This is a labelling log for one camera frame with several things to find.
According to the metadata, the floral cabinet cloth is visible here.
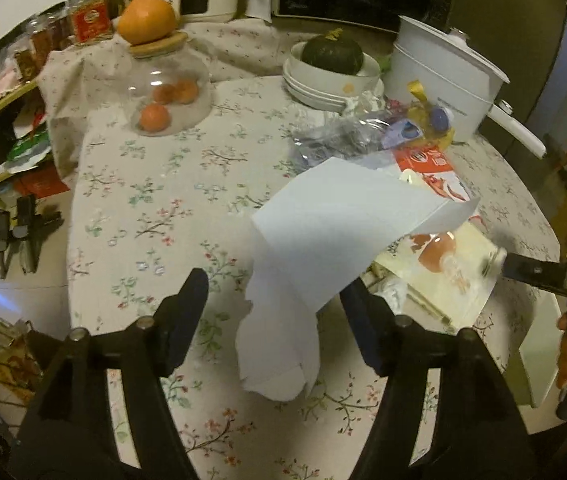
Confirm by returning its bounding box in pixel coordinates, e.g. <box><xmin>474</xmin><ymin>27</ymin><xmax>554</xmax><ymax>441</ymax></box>
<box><xmin>38</xmin><ymin>15</ymin><xmax>399</xmax><ymax>176</ymax></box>

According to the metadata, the black electric device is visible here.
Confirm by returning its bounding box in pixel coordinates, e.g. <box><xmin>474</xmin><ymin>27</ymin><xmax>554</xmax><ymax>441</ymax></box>
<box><xmin>10</xmin><ymin>195</ymin><xmax>64</xmax><ymax>275</ymax></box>

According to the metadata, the large orange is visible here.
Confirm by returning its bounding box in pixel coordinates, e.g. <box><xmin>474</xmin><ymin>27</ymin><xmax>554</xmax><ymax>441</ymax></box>
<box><xmin>116</xmin><ymin>0</ymin><xmax>178</xmax><ymax>46</ymax></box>

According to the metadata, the white electric pot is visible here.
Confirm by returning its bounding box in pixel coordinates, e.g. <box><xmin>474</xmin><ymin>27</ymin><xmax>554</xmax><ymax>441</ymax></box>
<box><xmin>386</xmin><ymin>15</ymin><xmax>548</xmax><ymax>160</ymax></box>

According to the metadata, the red white printed carton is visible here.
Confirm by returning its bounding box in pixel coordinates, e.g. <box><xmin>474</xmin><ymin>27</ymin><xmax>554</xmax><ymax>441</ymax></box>
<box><xmin>393</xmin><ymin>144</ymin><xmax>479</xmax><ymax>206</ymax></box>

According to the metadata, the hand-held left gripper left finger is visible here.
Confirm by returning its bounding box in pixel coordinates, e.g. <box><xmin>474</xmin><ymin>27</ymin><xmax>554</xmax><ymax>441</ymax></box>
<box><xmin>10</xmin><ymin>267</ymin><xmax>210</xmax><ymax>480</ymax></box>

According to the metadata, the green pumpkin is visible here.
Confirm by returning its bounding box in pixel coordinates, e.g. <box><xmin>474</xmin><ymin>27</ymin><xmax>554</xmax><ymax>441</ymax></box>
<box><xmin>301</xmin><ymin>29</ymin><xmax>364</xmax><ymax>77</ymax></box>

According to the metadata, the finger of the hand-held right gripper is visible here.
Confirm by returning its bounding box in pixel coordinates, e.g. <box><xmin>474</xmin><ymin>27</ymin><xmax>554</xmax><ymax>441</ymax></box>
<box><xmin>483</xmin><ymin>247</ymin><xmax>567</xmax><ymax>292</ymax></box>

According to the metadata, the wooden jar lid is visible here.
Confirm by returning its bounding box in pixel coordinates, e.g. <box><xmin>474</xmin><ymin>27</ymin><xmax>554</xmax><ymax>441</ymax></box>
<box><xmin>128</xmin><ymin>30</ymin><xmax>189</xmax><ymax>59</ymax></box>

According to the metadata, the stack of white bowls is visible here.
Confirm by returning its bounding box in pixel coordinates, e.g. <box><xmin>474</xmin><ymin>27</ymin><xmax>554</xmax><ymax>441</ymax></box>
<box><xmin>282</xmin><ymin>40</ymin><xmax>385</xmax><ymax>111</ymax></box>

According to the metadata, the white trash bin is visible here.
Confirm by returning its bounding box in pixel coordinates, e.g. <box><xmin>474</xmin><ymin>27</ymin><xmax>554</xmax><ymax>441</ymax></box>
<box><xmin>518</xmin><ymin>290</ymin><xmax>567</xmax><ymax>408</ymax></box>

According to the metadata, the blue purple wrapper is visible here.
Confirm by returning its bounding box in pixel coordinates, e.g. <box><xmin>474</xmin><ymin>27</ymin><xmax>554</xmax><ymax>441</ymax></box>
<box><xmin>383</xmin><ymin>119</ymin><xmax>424</xmax><ymax>148</ymax></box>

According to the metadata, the dark spice jar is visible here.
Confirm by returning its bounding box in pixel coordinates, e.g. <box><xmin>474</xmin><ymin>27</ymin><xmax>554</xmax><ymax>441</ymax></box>
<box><xmin>27</xmin><ymin>12</ymin><xmax>71</xmax><ymax>63</ymax></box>

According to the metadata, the grey refrigerator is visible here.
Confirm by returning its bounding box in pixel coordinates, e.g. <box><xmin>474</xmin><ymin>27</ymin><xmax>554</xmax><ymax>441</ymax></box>
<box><xmin>456</xmin><ymin>0</ymin><xmax>567</xmax><ymax>181</ymax></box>

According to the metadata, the clear plastic wrapper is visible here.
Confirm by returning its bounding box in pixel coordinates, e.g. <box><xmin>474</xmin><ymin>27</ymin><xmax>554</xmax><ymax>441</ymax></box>
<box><xmin>291</xmin><ymin>110</ymin><xmax>399</xmax><ymax>171</ymax></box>

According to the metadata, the red label glass jar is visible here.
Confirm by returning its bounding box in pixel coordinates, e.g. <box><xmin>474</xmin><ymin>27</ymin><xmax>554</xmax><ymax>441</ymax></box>
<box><xmin>68</xmin><ymin>0</ymin><xmax>114</xmax><ymax>46</ymax></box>

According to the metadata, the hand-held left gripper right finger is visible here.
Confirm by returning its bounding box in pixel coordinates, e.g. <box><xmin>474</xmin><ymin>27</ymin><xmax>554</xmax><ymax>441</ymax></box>
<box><xmin>339</xmin><ymin>277</ymin><xmax>559</xmax><ymax>480</ymax></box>

